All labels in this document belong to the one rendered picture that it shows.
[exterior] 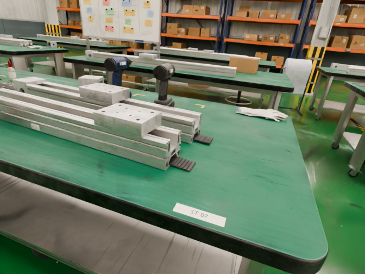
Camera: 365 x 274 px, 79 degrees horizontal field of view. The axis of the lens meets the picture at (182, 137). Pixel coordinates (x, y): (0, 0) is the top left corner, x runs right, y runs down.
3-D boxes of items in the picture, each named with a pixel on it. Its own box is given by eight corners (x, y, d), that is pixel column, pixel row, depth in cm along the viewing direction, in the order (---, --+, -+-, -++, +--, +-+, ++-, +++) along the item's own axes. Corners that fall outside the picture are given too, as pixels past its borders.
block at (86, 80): (77, 97, 117) (75, 78, 113) (87, 91, 128) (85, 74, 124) (96, 98, 117) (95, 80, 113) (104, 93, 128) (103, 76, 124)
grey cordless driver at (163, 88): (149, 115, 99) (150, 64, 90) (164, 104, 117) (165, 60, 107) (165, 118, 98) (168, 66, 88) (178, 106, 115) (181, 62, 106)
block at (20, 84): (11, 100, 104) (6, 80, 100) (37, 95, 114) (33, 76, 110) (24, 104, 101) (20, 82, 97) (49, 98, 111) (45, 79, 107)
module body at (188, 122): (30, 103, 103) (26, 84, 99) (49, 98, 111) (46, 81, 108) (190, 144, 76) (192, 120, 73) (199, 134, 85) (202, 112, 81)
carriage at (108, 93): (80, 103, 89) (78, 86, 86) (100, 97, 99) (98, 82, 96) (112, 111, 84) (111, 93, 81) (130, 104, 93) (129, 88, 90)
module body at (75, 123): (-18, 113, 87) (-25, 92, 83) (9, 107, 95) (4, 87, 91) (164, 171, 60) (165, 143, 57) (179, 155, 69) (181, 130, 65)
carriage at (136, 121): (94, 133, 65) (92, 111, 62) (118, 122, 74) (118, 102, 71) (141, 147, 60) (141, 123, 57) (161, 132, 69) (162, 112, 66)
